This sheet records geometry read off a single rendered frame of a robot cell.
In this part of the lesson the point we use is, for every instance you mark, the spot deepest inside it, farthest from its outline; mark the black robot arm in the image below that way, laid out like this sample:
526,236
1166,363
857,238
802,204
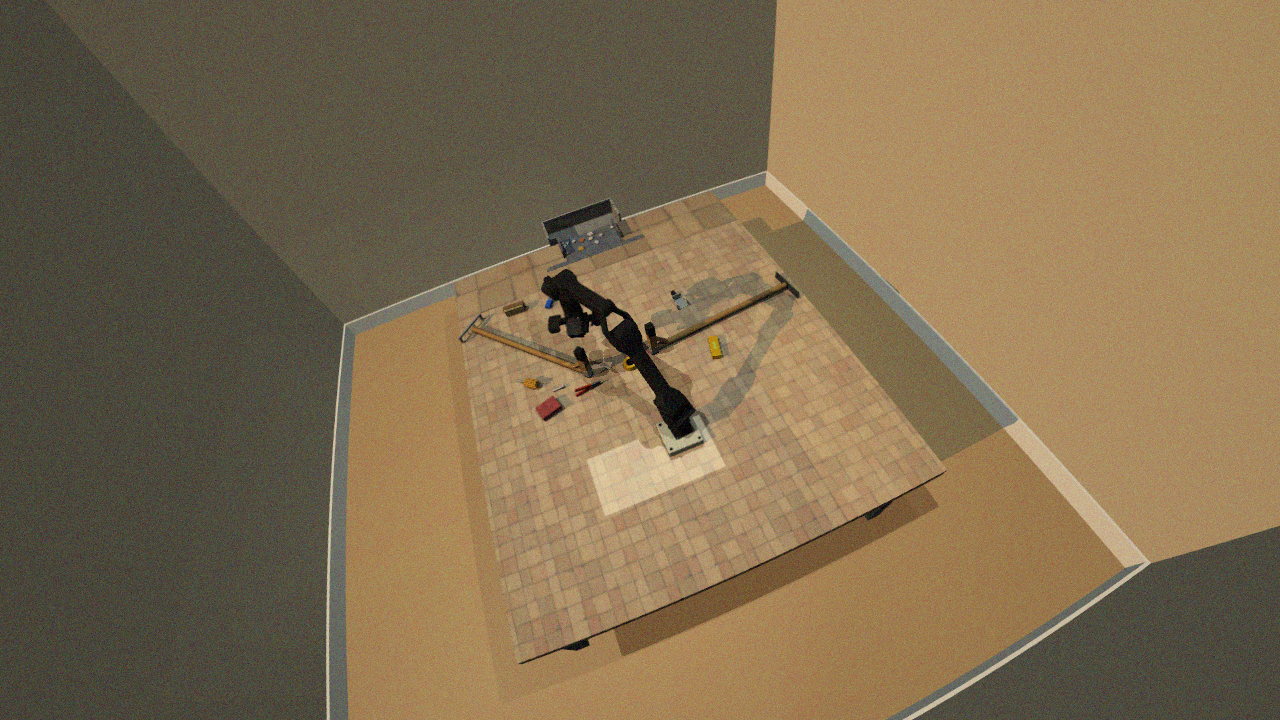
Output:
674,407

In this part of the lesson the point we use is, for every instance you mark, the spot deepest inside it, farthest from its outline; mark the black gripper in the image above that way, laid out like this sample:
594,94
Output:
556,320

